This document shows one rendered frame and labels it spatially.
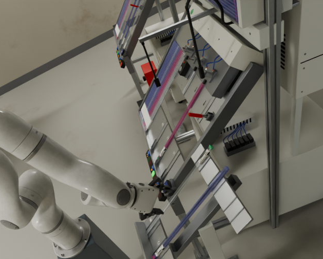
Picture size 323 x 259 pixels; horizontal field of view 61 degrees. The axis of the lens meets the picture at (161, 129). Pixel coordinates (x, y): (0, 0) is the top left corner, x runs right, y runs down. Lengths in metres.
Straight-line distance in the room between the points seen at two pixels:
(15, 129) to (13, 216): 0.43
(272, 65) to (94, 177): 0.66
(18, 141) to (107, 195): 0.27
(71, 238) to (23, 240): 1.32
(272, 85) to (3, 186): 0.97
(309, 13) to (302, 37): 0.08
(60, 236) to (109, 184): 0.58
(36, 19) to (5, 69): 0.89
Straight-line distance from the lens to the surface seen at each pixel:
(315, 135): 1.59
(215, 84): 1.04
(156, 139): 1.49
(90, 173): 0.79
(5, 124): 0.77
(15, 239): 2.73
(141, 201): 0.96
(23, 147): 0.78
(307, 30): 1.06
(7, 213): 1.12
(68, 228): 1.32
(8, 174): 1.03
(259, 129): 1.62
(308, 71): 1.16
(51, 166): 0.80
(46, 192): 1.20
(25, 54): 4.76
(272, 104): 1.09
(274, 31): 0.93
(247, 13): 0.89
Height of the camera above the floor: 1.80
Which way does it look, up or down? 42 degrees down
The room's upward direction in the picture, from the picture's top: 23 degrees counter-clockwise
